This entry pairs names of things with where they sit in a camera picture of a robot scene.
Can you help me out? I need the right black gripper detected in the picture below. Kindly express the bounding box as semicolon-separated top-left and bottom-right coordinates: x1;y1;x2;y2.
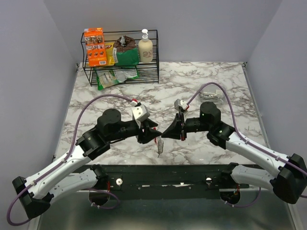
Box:
162;111;211;141

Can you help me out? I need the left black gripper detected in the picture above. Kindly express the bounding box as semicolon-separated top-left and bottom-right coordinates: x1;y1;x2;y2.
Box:
107;117;163;145

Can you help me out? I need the red carabiner keyring with chain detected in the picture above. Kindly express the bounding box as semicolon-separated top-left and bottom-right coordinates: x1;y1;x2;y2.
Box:
154;137;164;158

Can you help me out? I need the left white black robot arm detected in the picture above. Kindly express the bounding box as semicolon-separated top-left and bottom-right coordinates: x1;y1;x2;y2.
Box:
12;106;161;219

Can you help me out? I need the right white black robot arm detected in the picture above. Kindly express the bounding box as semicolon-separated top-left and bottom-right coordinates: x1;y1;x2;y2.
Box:
162;99;307;204

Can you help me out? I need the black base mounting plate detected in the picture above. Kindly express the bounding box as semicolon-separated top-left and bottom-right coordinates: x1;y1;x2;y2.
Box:
49;162;250;200

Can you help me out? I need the white green pouch bag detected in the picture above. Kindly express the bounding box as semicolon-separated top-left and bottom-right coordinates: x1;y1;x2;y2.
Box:
114;69;139;83

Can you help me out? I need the green white snack bag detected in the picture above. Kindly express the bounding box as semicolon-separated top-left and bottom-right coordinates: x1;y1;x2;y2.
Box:
94;69;120;91

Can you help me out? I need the brown green coffee bag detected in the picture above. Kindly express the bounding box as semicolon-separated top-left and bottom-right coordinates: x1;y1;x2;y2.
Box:
113;35;139;66

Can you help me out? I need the cream soap pump bottle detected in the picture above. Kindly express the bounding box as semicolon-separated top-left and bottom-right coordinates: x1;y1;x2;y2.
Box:
138;29;153;63

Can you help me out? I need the yellow snack bag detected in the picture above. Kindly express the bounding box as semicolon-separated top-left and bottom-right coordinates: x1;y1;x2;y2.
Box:
105;42;115;66

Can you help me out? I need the orange product box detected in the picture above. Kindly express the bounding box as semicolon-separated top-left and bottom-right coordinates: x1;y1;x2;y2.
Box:
83;27;107;67

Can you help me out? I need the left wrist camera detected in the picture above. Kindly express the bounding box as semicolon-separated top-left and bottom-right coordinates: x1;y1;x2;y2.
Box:
131;104;150;122

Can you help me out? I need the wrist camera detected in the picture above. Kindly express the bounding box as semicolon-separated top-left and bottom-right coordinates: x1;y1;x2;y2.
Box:
174;99;189;113
131;104;150;122

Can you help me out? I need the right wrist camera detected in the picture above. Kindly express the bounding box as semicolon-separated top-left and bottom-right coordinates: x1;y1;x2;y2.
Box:
174;99;189;113

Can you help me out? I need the aluminium extrusion rail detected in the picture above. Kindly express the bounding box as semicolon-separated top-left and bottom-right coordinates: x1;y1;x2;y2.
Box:
38;170;292;193

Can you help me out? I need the black wire shelf rack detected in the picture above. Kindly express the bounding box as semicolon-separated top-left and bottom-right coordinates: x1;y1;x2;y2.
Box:
81;27;160;90

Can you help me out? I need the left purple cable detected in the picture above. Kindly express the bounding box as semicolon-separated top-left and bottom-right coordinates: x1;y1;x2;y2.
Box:
6;94;140;226

